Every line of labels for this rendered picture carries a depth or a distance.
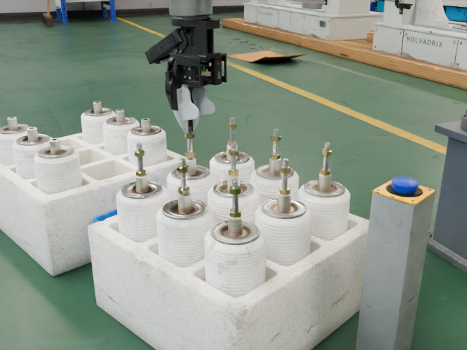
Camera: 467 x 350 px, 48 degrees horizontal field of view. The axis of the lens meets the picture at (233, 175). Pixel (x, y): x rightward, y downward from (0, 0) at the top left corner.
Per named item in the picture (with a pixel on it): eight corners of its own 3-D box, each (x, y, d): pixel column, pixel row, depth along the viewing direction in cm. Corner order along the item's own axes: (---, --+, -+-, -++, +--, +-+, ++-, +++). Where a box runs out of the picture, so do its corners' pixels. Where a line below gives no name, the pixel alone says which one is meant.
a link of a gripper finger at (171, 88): (171, 112, 95) (170, 62, 92) (165, 110, 96) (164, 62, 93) (190, 107, 99) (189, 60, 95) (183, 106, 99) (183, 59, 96)
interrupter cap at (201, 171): (192, 164, 109) (192, 161, 109) (217, 174, 104) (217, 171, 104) (163, 174, 104) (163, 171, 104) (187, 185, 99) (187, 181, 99)
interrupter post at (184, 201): (193, 213, 88) (192, 195, 86) (178, 215, 87) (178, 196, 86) (190, 207, 90) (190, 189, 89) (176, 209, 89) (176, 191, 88)
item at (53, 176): (75, 213, 128) (66, 142, 121) (94, 226, 122) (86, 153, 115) (37, 226, 122) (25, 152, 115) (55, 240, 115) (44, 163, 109)
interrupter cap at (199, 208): (211, 218, 86) (211, 214, 86) (165, 223, 84) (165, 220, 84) (201, 199, 93) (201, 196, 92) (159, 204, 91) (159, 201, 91)
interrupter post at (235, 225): (246, 233, 81) (246, 214, 80) (238, 239, 79) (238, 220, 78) (233, 229, 82) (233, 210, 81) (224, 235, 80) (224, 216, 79)
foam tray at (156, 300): (231, 237, 131) (231, 170, 124) (370, 302, 106) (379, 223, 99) (96, 305, 105) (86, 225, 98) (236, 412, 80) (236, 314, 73)
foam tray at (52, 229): (115, 180, 165) (110, 126, 159) (192, 222, 139) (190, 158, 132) (-12, 219, 141) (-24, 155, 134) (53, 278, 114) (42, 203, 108)
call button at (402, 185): (397, 185, 83) (399, 173, 82) (422, 192, 80) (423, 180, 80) (385, 193, 80) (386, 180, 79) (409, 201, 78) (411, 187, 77)
